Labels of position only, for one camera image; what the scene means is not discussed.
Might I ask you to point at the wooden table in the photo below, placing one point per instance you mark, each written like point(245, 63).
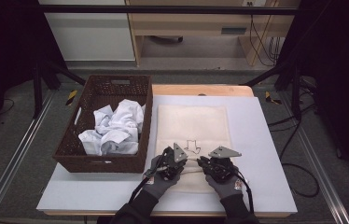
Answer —
point(222, 90)

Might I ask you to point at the light wooden desk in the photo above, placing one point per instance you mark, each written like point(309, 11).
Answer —
point(194, 23)

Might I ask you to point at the cream mesh laundry bag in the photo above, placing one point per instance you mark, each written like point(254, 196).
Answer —
point(194, 124)

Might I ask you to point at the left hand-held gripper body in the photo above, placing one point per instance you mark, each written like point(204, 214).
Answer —
point(179, 152)

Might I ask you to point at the white wall socket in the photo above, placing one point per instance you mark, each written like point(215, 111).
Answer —
point(252, 2)

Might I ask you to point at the brown woven basket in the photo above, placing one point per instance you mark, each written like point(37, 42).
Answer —
point(101, 90)

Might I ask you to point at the black horizontal bar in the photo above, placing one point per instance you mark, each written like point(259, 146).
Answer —
point(163, 9)

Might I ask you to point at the person's left hand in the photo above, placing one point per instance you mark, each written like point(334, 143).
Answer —
point(160, 188)

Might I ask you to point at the white shirt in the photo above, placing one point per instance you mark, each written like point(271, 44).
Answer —
point(122, 121)

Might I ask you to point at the person's right hand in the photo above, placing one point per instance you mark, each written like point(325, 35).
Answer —
point(227, 189)

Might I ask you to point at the white table board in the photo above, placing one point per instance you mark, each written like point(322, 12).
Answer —
point(256, 124)

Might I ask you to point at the black metal stand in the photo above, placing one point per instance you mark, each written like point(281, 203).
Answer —
point(296, 93)
point(37, 90)

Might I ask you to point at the black curtain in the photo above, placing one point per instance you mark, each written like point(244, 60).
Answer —
point(340, 77)
point(4, 46)

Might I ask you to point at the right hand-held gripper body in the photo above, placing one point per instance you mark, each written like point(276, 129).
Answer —
point(224, 152)

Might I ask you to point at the white cabinet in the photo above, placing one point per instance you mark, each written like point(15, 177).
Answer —
point(91, 37)

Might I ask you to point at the aluminium floor rail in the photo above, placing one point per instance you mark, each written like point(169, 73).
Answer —
point(17, 155)
point(322, 174)

